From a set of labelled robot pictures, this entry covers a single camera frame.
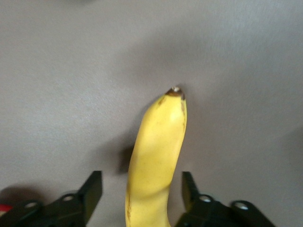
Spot plain red round fruit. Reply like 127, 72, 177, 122
0, 204, 14, 217

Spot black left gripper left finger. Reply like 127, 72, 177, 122
0, 170, 104, 227

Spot yellow banana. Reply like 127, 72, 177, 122
124, 85, 188, 227

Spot brown table cover mat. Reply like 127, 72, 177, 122
0, 0, 303, 227

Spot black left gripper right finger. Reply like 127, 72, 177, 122
174, 171, 277, 227

